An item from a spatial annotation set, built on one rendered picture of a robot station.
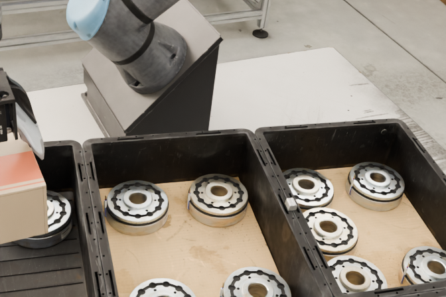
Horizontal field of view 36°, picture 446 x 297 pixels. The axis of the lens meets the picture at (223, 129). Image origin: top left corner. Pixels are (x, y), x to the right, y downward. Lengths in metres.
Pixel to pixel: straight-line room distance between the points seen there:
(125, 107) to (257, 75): 0.50
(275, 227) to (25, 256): 0.39
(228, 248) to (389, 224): 0.30
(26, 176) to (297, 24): 2.96
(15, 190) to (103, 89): 0.76
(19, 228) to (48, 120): 0.80
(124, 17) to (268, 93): 0.58
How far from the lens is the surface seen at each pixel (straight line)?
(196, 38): 1.42
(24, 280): 1.10
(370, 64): 3.45
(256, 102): 1.72
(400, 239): 1.25
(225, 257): 1.13
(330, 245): 1.15
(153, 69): 1.38
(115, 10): 1.30
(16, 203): 0.80
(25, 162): 0.83
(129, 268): 1.10
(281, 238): 1.10
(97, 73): 1.57
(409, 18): 4.01
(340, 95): 1.82
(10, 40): 3.04
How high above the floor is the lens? 1.65
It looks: 36 degrees down
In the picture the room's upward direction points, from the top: 8 degrees clockwise
